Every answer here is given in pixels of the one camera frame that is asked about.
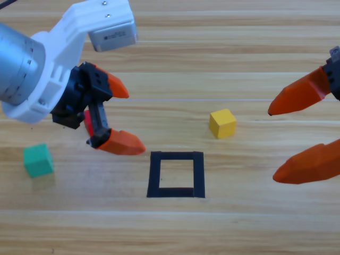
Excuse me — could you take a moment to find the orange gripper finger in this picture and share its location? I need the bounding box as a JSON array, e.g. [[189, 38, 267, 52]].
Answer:
[[273, 138, 340, 185]]

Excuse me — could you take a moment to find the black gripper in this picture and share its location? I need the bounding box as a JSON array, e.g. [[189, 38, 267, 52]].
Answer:
[[50, 62, 147, 156], [267, 45, 340, 117]]

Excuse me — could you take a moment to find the red wooden block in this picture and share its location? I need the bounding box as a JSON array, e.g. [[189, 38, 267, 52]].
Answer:
[[83, 109, 95, 139]]

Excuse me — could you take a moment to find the yellow wooden block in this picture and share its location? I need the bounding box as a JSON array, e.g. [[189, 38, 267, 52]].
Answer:
[[209, 108, 237, 139]]

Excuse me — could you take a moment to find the green wooden block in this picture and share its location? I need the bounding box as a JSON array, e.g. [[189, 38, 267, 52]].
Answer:
[[23, 143, 55, 179]]

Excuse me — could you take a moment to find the black tape square outline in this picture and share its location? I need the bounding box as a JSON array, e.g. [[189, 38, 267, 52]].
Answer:
[[146, 150, 206, 199]]

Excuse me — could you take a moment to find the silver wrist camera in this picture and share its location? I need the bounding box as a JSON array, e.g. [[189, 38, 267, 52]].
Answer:
[[87, 14, 139, 53]]

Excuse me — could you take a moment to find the white wrist mount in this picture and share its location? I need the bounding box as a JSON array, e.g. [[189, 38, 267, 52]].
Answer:
[[1, 0, 134, 125]]

